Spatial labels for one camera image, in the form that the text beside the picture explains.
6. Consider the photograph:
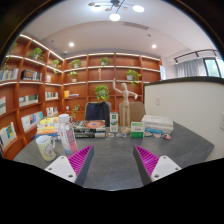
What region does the clear plastic drink bottle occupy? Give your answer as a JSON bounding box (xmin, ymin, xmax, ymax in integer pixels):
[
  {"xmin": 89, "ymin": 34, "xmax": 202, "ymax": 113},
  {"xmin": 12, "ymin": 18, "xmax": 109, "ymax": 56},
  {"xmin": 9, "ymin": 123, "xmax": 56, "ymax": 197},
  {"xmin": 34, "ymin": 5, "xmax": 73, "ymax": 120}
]
[{"xmin": 58, "ymin": 113, "xmax": 78, "ymax": 157}]

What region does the stack of dark books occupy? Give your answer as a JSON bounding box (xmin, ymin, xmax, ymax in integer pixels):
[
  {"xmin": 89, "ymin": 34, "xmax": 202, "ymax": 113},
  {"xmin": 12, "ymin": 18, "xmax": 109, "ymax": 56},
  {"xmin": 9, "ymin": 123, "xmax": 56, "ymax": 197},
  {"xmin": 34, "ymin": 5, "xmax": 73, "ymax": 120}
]
[{"xmin": 72, "ymin": 119, "xmax": 107, "ymax": 139}]

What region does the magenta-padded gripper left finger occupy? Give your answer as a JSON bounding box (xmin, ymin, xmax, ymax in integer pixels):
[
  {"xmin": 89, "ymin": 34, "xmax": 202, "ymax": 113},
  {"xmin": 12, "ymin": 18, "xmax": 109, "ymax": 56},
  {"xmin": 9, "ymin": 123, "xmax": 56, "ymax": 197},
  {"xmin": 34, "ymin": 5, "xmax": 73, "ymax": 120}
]
[{"xmin": 44, "ymin": 145, "xmax": 95, "ymax": 187}]

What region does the tan chair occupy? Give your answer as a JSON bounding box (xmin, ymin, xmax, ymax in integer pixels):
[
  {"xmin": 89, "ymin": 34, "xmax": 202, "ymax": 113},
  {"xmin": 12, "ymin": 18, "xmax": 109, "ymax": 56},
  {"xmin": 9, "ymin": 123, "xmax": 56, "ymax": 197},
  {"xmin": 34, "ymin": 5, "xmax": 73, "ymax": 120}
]
[{"xmin": 118, "ymin": 101, "xmax": 147, "ymax": 124}]

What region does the white partition with dark top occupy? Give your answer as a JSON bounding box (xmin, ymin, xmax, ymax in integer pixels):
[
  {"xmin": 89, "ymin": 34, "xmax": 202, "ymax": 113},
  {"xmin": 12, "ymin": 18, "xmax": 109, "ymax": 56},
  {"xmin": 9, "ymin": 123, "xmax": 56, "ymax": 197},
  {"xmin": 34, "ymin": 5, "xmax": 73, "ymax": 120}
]
[{"xmin": 143, "ymin": 75, "xmax": 224, "ymax": 161}]

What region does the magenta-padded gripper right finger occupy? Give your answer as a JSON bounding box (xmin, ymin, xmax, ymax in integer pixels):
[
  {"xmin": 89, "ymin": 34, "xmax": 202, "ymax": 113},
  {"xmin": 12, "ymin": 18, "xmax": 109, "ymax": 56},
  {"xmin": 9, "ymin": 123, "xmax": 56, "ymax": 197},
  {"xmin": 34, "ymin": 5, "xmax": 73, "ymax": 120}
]
[{"xmin": 132, "ymin": 145, "xmax": 182, "ymax": 186}]

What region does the wooden shelf unit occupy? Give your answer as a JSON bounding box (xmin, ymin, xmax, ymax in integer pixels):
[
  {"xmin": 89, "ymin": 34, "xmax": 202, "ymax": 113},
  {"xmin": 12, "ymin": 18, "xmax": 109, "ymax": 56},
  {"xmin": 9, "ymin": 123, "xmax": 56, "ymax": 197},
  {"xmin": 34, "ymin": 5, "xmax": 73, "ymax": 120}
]
[{"xmin": 0, "ymin": 33, "xmax": 163, "ymax": 161}]

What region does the tall green white carton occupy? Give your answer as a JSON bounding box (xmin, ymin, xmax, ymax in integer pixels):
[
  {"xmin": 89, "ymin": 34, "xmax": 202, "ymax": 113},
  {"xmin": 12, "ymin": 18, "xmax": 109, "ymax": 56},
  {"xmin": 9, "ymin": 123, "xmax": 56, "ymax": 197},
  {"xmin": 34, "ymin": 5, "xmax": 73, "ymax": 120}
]
[{"xmin": 109, "ymin": 111, "xmax": 119, "ymax": 133}]

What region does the black track light rail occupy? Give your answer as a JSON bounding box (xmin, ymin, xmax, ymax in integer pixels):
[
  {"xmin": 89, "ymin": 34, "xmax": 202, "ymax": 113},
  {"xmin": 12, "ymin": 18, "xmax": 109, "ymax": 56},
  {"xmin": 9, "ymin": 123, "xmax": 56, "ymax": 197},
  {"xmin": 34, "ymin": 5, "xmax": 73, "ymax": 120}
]
[{"xmin": 173, "ymin": 49, "xmax": 219, "ymax": 64}]

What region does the grey curtain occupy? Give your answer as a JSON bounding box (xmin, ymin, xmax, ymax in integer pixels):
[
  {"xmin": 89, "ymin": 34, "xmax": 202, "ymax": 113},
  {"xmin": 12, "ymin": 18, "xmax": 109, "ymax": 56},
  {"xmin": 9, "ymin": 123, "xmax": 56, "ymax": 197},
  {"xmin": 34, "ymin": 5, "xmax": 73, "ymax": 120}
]
[{"xmin": 175, "ymin": 59, "xmax": 206, "ymax": 78}]

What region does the wooden artist mannequin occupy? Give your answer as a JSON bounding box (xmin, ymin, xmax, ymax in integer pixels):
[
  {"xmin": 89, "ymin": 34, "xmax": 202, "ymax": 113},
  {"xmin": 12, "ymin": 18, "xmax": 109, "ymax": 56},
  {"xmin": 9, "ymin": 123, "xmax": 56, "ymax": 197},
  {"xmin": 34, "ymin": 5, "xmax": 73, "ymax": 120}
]
[{"xmin": 112, "ymin": 78, "xmax": 139, "ymax": 135}]

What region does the branched ceiling lamp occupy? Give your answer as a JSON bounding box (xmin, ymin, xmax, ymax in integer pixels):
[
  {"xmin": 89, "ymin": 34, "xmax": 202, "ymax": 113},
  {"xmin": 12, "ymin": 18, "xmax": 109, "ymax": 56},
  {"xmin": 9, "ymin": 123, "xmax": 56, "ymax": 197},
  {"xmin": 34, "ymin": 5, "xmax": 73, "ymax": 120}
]
[{"xmin": 87, "ymin": 0, "xmax": 146, "ymax": 22}]

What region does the ceiling air vent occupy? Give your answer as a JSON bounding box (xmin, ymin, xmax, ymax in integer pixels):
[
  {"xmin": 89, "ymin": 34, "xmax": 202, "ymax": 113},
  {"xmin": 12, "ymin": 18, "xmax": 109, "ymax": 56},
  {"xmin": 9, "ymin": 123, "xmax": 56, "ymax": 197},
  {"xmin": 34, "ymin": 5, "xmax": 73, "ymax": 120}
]
[{"xmin": 123, "ymin": 21, "xmax": 149, "ymax": 31}]

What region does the small green white box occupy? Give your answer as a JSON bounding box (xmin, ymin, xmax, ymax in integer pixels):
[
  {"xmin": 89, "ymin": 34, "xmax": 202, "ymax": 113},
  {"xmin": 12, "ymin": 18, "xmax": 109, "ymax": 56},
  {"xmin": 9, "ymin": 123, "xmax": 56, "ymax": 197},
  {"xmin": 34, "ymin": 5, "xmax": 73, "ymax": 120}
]
[{"xmin": 129, "ymin": 121, "xmax": 146, "ymax": 139}]

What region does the window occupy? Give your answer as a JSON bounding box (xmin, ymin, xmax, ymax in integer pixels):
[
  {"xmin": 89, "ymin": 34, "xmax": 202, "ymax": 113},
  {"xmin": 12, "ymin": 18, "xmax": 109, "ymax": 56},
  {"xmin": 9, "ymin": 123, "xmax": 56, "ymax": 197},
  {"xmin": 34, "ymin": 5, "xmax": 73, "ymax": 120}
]
[{"xmin": 203, "ymin": 58, "xmax": 224, "ymax": 78}]

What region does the yellow striped white mug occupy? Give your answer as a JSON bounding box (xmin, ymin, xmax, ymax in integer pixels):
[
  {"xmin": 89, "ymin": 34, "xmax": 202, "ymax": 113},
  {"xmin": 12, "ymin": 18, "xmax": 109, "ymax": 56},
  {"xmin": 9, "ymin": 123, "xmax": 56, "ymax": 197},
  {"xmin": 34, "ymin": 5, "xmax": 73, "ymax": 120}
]
[{"xmin": 35, "ymin": 134, "xmax": 57, "ymax": 162}]

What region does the chair with dark jacket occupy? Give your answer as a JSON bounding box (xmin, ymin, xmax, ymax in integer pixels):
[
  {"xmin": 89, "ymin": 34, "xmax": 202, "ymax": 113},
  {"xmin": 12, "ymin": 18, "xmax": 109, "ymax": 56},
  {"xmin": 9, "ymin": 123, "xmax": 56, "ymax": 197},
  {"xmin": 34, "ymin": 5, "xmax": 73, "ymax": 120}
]
[{"xmin": 84, "ymin": 101, "xmax": 112, "ymax": 123}]

